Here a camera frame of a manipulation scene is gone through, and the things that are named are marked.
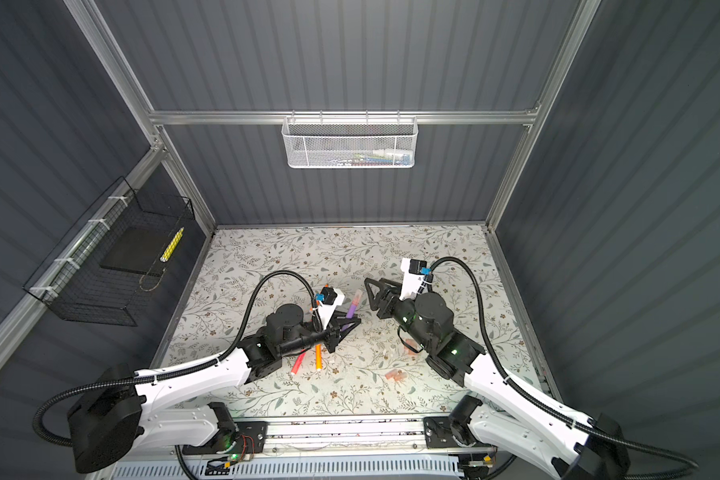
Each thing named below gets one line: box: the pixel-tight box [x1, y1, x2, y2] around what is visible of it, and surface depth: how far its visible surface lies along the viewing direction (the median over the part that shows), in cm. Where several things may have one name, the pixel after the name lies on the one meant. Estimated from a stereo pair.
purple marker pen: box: [346, 289, 363, 319], surface depth 71 cm
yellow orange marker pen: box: [315, 344, 323, 370], surface depth 87 cm
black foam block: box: [100, 227, 180, 276], surface depth 76 cm
